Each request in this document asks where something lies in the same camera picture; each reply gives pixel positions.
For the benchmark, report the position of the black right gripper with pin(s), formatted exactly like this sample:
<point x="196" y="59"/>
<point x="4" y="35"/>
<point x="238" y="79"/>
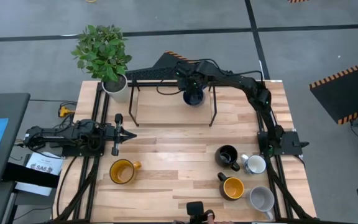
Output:
<point x="193" y="81"/>

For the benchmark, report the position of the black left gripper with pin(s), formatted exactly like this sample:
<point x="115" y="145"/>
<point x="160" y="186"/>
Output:
<point x="117" y="137"/>

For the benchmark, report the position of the dark blue mug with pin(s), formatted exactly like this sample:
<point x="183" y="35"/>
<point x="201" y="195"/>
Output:
<point x="194" y="99"/>

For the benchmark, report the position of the white mug with blue pattern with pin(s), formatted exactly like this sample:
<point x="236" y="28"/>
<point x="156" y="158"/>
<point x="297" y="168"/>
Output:
<point x="255" y="165"/>

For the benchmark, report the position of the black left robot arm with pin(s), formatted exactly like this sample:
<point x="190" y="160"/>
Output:
<point x="57" y="133"/>

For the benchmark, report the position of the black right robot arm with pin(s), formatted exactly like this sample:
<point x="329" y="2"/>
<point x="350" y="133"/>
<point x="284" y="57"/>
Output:
<point x="250" y="87"/>

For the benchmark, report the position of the yellow glass mug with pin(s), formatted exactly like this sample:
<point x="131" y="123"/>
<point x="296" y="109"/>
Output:
<point x="122" y="171"/>

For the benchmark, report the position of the black ramp with hazard stripes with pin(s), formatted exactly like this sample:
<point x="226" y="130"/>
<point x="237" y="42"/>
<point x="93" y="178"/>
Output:
<point x="157" y="72"/>

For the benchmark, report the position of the yellow power plug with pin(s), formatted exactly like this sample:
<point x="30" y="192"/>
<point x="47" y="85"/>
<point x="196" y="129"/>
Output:
<point x="64" y="111"/>

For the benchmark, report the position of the green plant in white pot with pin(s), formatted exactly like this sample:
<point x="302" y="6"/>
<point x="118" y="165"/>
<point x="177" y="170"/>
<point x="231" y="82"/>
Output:
<point x="102" y="53"/>

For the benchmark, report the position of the white printed paper sheet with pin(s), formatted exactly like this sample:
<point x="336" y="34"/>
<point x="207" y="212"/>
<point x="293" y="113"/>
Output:
<point x="43" y="163"/>

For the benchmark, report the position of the black mug with yellow inside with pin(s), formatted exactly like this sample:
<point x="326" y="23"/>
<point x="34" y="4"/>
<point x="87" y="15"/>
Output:
<point x="232" y="188"/>

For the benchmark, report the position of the grey desk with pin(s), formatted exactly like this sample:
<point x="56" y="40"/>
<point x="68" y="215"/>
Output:
<point x="8" y="105"/>

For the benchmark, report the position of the person's hand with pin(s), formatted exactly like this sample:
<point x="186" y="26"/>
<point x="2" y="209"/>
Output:
<point x="219" y="221"/>

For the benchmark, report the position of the distant black hazard-striped mat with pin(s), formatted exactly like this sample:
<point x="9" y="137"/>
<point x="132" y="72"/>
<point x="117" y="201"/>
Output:
<point x="297" y="1"/>

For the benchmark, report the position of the grey mug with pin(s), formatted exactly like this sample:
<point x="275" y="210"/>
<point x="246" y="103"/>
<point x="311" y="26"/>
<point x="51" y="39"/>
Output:
<point x="260" y="199"/>

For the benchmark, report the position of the large black hazard-striped floor mat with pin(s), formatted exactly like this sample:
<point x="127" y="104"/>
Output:
<point x="343" y="93"/>

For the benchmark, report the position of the wooden shelf with black frame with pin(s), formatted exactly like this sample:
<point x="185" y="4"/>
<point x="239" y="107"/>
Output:
<point x="169" y="109"/>

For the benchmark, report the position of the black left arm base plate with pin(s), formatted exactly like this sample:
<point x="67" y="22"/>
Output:
<point x="82" y="152"/>

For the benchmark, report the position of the black aluminium table frame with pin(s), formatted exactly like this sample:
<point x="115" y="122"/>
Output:
<point x="87" y="193"/>

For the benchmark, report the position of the black table-level camera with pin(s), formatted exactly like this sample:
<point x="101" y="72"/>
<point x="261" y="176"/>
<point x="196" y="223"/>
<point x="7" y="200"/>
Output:
<point x="196" y="210"/>

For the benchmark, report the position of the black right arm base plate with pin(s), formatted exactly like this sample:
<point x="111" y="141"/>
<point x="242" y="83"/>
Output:
<point x="291" y="143"/>

